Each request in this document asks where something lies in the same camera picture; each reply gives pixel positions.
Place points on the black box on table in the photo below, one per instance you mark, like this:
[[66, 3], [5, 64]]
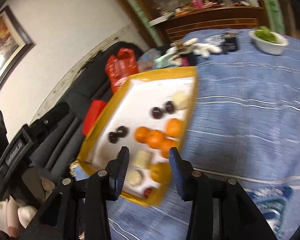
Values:
[[230, 42]]

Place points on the orange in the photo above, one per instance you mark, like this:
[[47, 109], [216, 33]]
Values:
[[165, 147], [174, 128], [155, 138], [141, 134]]

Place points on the black chair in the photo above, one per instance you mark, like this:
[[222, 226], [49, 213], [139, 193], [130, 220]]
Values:
[[54, 156]]

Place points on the pink bottle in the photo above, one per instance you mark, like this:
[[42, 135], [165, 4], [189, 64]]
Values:
[[198, 4]]

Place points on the green leafy vegetables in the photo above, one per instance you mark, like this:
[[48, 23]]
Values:
[[265, 34]]

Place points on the white gloves pile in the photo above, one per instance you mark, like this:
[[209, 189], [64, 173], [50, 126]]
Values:
[[183, 54]]

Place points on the operator left hand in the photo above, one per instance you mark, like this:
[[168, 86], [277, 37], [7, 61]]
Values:
[[18, 212]]

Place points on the yellow foam-lined box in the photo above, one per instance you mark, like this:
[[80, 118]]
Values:
[[149, 114]]

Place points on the blue plaid tablecloth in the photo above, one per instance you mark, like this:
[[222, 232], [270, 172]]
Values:
[[246, 125]]

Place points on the wooden cabinet counter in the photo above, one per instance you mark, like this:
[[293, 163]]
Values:
[[176, 27]]

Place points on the white bowl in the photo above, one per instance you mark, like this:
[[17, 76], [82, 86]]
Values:
[[270, 47]]

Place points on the right white yam piece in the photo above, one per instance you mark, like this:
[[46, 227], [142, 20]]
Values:
[[142, 159]]

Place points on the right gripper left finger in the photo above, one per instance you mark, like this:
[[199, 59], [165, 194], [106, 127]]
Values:
[[117, 170]]

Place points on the red jujube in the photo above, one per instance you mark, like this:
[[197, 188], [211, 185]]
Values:
[[147, 192]]

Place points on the red plastic bag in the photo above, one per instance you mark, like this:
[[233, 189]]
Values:
[[118, 68]]

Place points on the framed wall picture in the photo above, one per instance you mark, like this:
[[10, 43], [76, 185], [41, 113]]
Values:
[[14, 43]]

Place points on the small white yam piece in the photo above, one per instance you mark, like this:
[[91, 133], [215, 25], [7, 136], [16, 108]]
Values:
[[134, 178]]

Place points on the small dark plum right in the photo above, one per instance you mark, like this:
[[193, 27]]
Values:
[[113, 137]]

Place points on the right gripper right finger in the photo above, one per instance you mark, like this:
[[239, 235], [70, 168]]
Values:
[[182, 174]]

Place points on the large white yam piece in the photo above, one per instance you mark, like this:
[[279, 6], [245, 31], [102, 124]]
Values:
[[181, 100]]

